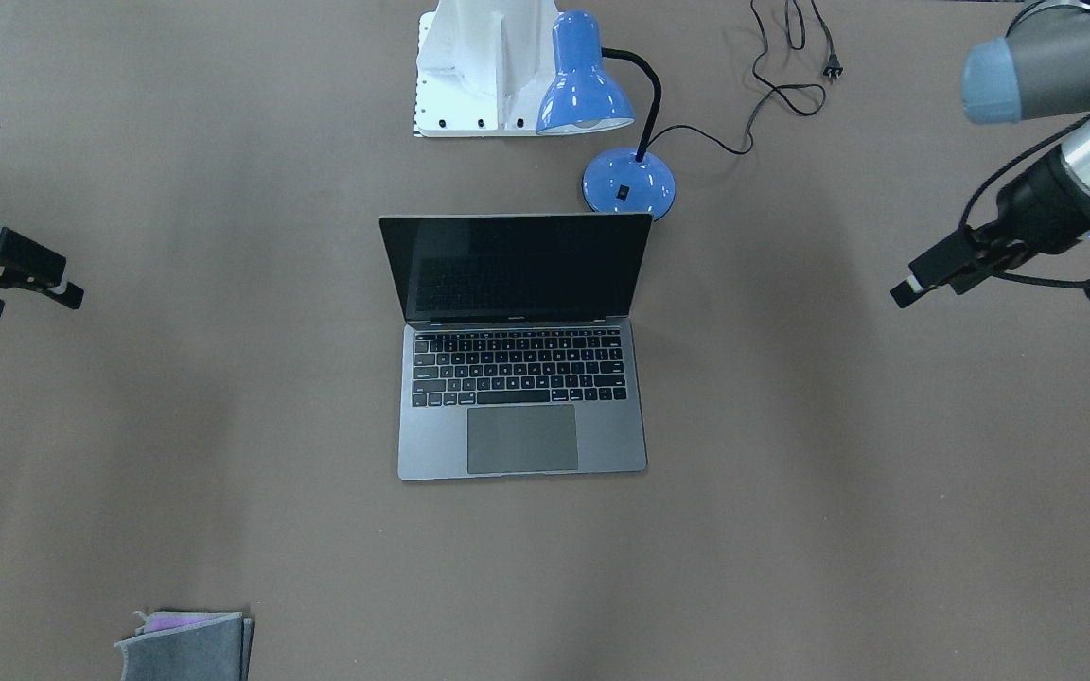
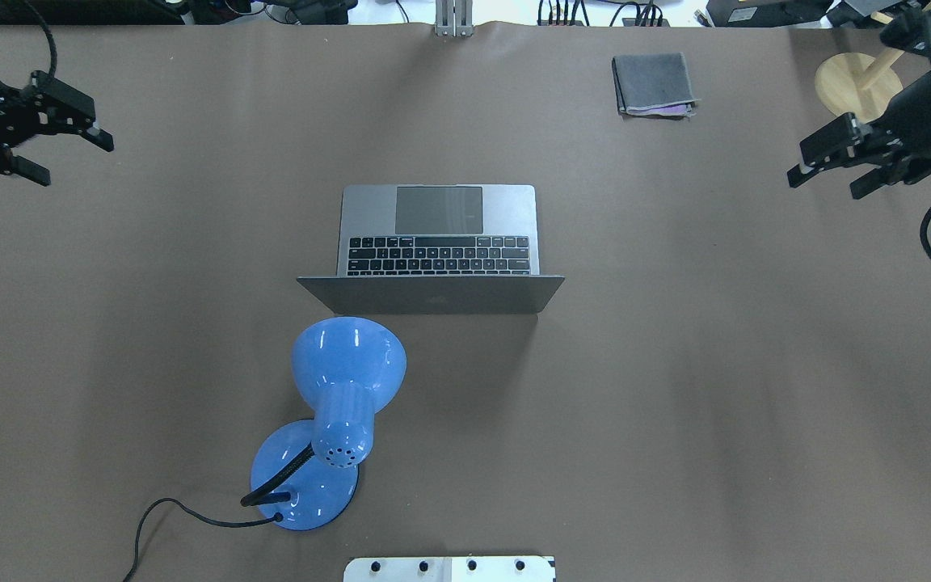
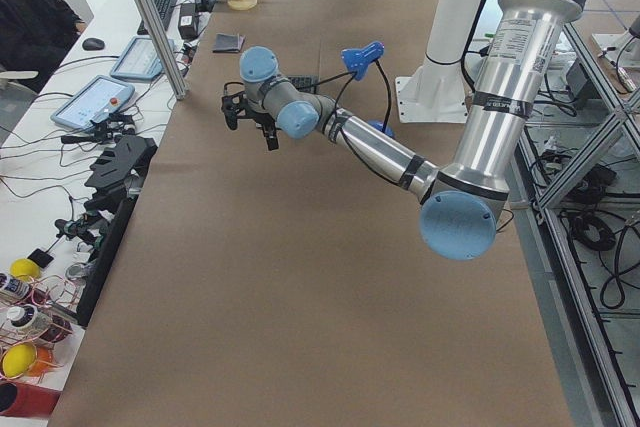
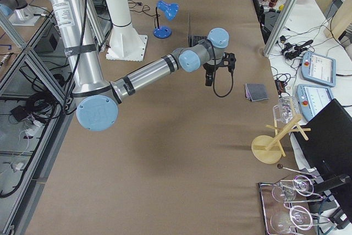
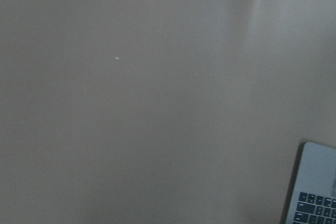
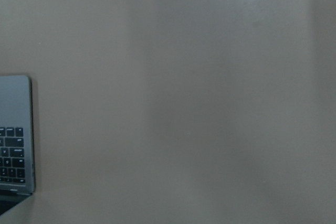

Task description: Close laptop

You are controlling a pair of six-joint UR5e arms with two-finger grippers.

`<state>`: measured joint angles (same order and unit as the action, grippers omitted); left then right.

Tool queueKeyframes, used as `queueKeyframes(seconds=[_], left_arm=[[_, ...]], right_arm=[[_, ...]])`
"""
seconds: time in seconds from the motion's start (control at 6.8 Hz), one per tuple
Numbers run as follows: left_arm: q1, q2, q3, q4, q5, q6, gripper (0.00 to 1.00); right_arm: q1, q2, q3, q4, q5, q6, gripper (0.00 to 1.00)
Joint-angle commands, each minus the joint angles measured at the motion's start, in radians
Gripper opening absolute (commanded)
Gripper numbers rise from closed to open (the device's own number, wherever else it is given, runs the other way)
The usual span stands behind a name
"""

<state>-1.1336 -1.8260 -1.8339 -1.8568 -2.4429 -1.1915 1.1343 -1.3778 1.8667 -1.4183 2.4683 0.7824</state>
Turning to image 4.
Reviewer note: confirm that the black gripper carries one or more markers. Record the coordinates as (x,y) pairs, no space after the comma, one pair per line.
(210,67)

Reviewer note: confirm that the grey laptop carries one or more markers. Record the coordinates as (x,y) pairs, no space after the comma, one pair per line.
(193,39)

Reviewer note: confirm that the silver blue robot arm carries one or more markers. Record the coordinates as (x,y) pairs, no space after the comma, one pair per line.
(96,99)

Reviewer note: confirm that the folded grey cloth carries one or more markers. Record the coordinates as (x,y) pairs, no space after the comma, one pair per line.
(255,92)

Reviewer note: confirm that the clear glass mug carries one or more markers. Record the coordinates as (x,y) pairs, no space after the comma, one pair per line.
(286,109)

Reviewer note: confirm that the blue teach pendant far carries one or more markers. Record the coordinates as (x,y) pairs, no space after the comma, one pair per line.
(319,69)

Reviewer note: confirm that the blue teach pendant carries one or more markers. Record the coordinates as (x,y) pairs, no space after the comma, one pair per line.
(312,99)
(319,69)

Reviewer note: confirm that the blue teach pendant near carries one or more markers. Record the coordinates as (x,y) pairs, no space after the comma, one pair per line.
(312,99)

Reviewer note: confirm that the wooden mug tree stand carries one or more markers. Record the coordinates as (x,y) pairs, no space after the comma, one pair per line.
(268,149)

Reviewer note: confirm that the black monitor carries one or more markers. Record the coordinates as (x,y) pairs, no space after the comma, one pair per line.
(328,147)

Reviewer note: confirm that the aluminium frame post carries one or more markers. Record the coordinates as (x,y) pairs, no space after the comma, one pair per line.
(278,27)

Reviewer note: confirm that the wire glass rack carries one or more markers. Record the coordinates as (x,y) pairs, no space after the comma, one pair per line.
(285,205)

